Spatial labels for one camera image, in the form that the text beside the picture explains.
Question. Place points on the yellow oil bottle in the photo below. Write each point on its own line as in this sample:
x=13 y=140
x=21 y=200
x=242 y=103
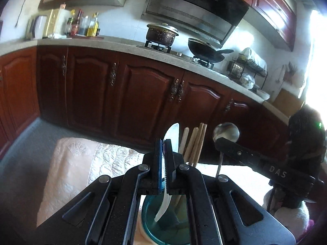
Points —
x=93 y=26

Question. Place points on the white plastic knife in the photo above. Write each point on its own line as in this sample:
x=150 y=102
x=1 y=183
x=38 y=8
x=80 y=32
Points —
x=174 y=137

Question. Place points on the white teal utensil holder cup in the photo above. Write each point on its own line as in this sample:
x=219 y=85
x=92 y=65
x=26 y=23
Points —
x=163 y=234

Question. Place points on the steel black range hood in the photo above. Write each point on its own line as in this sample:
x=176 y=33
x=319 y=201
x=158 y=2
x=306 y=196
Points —
x=194 y=7

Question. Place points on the person's right hand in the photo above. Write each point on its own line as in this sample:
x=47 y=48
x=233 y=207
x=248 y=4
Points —
x=291 y=218

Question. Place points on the yellow white box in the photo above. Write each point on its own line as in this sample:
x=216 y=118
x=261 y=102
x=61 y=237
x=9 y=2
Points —
x=55 y=21

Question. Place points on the white electric kettle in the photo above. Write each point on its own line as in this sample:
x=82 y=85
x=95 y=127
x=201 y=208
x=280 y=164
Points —
x=40 y=27

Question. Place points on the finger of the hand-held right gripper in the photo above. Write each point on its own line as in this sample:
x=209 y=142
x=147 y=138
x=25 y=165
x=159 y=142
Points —
x=255 y=159

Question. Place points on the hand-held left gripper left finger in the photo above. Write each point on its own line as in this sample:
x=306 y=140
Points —
x=159 y=168

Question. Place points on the white plastic bag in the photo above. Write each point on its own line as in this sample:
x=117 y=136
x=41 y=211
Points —
x=253 y=56

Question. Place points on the clear glass bottle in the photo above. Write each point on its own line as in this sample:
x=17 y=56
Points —
x=84 y=26

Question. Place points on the brown wooden wall cabinets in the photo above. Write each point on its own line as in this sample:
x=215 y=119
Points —
x=270 y=7

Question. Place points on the dark cooking pot with lid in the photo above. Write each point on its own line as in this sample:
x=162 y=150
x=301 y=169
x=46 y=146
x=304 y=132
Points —
x=161 y=34

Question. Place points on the steel gas stove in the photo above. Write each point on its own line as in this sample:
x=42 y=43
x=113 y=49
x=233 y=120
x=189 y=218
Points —
x=184 y=55

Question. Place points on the wooden chopstick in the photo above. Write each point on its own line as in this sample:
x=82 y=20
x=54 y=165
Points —
x=199 y=143
x=204 y=139
x=185 y=139
x=193 y=143

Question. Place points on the grey stone kitchen countertop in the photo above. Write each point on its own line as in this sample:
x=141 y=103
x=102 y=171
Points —
x=115 y=46

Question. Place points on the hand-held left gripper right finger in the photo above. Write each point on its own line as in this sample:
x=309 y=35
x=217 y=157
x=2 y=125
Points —
x=169 y=163

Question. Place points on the red sauce bottle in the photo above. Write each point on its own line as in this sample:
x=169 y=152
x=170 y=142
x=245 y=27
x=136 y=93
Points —
x=75 y=24

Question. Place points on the black wok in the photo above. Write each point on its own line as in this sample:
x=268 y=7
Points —
x=204 y=51

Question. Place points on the white quilted tablecloth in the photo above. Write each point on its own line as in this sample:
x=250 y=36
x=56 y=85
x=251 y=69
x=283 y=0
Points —
x=76 y=168

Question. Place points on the metal spoon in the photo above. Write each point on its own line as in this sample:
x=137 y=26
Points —
x=226 y=132

